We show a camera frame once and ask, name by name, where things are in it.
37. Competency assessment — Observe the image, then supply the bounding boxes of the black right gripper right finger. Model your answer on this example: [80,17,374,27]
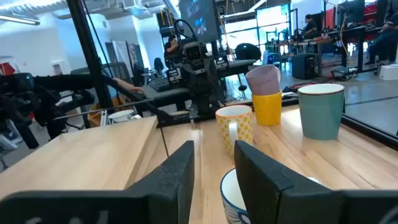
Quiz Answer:
[233,139,398,224]

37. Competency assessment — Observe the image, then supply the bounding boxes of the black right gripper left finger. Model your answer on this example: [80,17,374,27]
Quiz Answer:
[0,139,196,224]

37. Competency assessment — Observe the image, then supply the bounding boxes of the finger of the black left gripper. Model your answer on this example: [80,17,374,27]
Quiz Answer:
[165,67,184,86]
[213,53,231,78]

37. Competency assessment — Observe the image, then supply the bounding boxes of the purple mug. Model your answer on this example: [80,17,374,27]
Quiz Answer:
[245,64,282,96]

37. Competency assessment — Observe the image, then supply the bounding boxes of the yellow dotted white mug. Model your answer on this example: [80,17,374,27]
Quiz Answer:
[215,105,254,156]

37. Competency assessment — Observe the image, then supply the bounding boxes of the yellow orange mug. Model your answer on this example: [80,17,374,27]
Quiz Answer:
[251,90,283,127]

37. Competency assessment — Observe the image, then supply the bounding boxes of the grey green mug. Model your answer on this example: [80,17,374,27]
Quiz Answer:
[297,83,345,141]

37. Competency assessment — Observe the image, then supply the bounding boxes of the black desk keyboard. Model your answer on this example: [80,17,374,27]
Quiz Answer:
[148,77,171,93]

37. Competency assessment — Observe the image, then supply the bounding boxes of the black round bag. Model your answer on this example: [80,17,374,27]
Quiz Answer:
[234,42,262,62]

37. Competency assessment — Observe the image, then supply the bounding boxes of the person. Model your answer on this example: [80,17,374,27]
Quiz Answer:
[365,12,398,65]
[164,34,181,68]
[303,14,318,40]

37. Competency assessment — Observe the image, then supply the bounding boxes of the large dark monitor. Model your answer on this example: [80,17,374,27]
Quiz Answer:
[178,0,222,44]

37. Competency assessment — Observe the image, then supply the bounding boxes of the white round container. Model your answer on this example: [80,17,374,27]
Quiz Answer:
[108,109,142,124]

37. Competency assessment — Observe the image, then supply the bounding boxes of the black computer case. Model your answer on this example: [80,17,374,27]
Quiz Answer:
[291,53,317,80]

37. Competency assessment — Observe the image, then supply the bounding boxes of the long ceiling light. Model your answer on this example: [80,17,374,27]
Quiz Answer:
[0,14,41,26]

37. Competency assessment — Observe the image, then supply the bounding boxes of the white box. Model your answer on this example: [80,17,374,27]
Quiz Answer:
[378,63,398,82]

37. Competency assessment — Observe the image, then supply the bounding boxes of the red container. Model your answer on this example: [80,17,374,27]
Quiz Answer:
[0,62,16,76]

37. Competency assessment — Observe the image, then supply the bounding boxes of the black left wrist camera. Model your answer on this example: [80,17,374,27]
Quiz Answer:
[182,41,208,71]

